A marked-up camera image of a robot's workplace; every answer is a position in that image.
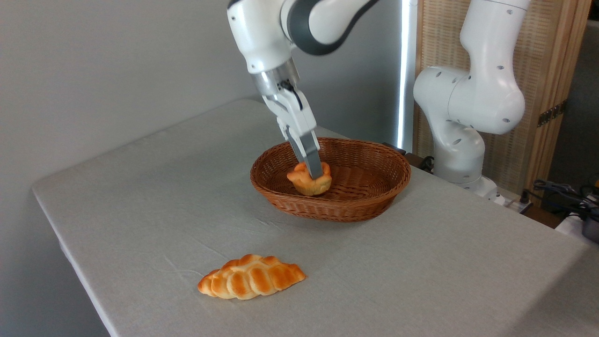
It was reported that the round knotted bread roll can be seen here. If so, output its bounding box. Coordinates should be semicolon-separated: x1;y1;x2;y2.
286;161;332;196

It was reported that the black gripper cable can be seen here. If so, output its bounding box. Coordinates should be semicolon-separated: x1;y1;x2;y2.
280;81;302;110

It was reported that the brown wicker basket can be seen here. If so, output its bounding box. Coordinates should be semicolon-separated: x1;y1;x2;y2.
250;137;412;222

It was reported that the dark table edge clamp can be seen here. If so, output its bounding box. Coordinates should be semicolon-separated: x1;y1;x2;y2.
383;142;436;173

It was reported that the grey tablecloth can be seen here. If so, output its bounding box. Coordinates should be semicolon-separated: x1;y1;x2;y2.
32;98;599;337

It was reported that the wooden woven folding screen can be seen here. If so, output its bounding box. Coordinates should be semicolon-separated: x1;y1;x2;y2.
414;0;592;195

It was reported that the braided bread loaf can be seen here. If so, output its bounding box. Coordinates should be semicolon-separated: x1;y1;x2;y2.
197;254;307;300

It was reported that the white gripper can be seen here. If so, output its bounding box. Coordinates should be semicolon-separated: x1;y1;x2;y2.
262;87;324;180

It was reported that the black cable bundle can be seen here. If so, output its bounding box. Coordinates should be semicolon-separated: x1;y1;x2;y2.
533;179;599;220

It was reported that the metal screen hinge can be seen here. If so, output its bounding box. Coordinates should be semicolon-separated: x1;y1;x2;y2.
537;101;568;128

